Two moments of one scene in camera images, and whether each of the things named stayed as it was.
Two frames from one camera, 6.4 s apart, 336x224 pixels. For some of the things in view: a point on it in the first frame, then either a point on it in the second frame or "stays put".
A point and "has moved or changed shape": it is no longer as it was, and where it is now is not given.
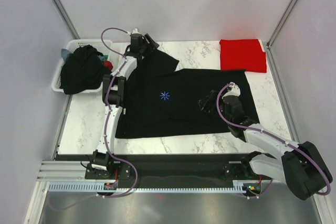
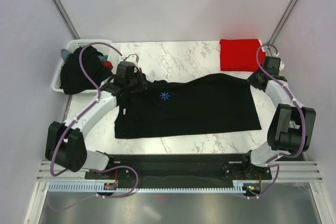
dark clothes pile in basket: (82, 70) stays put
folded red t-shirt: (237, 54) stays put
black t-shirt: (161, 102) has moved or changed shape
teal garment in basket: (64, 53) stays put
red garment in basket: (108, 64) stays put
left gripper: (151, 46) -> (143, 85)
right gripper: (204, 103) -> (251, 80)
